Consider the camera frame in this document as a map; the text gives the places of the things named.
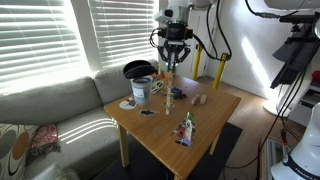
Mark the upper yellow stanchion post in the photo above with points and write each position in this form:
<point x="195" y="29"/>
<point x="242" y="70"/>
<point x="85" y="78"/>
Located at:
<point x="199" y="49"/>

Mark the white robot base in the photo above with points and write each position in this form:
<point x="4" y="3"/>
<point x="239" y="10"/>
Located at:
<point x="303" y="162"/>

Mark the wooden chip middle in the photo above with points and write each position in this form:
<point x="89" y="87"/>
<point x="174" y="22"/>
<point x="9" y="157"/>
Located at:
<point x="203" y="99"/>

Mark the lower yellow stanchion post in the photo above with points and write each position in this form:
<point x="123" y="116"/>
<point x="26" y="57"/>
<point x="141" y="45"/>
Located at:
<point x="220" y="69"/>

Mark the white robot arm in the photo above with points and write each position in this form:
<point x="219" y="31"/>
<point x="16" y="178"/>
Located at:
<point x="177" y="11"/>

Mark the red patterned cloth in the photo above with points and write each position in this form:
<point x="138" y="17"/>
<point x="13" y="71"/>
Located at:
<point x="44" y="142"/>

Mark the tall wooden chip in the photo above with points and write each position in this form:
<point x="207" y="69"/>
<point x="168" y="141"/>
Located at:
<point x="169" y="86"/>

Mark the patterned cushion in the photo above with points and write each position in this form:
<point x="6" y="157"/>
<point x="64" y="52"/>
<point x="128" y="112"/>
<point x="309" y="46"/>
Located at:
<point x="15" y="141"/>

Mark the yellow stanchion post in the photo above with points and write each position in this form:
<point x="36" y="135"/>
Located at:
<point x="199" y="49"/>
<point x="220" y="69"/>

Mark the black cap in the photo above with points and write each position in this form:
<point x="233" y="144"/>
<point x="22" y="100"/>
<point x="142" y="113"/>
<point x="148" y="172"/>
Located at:
<point x="138" y="68"/>

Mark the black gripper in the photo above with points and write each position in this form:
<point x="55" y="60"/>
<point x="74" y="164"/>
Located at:
<point x="174" y="48"/>

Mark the white door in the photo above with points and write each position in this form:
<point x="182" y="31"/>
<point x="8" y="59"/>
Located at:
<point x="203" y="23"/>

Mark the wooden side table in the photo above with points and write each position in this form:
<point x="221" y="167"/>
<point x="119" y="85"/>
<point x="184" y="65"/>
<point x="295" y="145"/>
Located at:
<point x="156" y="132"/>

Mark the wooden chip front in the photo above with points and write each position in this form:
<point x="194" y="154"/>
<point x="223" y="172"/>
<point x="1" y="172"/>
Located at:
<point x="195" y="100"/>

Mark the grey sofa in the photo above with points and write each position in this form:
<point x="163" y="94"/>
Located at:
<point x="88" y="136"/>

